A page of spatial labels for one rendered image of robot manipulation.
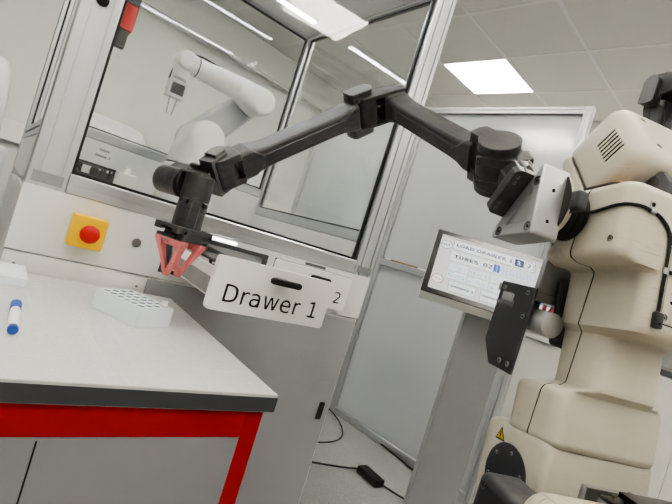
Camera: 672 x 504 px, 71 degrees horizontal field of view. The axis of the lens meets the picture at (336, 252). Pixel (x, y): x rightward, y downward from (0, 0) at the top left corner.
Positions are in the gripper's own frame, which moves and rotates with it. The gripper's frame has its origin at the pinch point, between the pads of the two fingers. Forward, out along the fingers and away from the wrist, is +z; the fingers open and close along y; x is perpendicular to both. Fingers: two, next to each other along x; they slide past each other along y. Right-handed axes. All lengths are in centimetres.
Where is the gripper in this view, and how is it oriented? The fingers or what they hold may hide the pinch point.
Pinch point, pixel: (172, 271)
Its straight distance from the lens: 97.5
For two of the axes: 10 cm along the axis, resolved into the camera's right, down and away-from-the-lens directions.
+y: -3.7, -1.1, -9.2
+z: -3.0, 9.6, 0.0
